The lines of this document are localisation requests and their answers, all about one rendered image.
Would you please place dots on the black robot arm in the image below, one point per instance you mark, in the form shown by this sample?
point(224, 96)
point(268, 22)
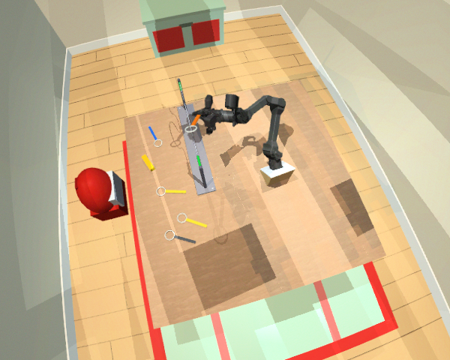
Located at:
point(237, 115)

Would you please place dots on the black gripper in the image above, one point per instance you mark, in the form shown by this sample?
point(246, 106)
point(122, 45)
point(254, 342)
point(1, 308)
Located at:
point(205, 111)

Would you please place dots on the yellow rectangular bar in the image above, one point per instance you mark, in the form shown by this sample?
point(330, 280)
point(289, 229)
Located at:
point(148, 162)

